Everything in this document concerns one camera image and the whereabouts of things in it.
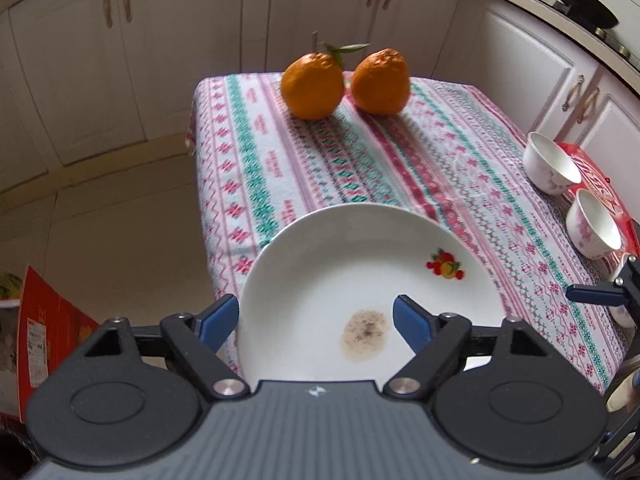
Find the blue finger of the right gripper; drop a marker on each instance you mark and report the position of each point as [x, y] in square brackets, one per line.
[603, 294]

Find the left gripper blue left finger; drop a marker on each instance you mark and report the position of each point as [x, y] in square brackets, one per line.
[193, 342]

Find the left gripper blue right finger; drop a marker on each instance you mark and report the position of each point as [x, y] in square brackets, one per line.
[439, 344]

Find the white plate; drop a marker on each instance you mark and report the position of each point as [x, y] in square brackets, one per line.
[317, 305]

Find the white kitchen cabinets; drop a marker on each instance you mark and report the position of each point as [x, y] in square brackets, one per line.
[82, 78]

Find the red drink carton box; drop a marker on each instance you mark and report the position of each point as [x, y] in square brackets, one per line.
[596, 182]

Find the patterned red green tablecloth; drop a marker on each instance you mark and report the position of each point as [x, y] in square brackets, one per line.
[450, 155]

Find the red paper bag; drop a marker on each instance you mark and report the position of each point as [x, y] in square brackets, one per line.
[49, 329]

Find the bumpy orange without leaf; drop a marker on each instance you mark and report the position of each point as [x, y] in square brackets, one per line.
[380, 84]

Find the orange with leaf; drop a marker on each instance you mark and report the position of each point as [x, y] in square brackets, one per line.
[313, 86]

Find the black wok pan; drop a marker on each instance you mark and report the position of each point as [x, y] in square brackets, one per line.
[591, 14]

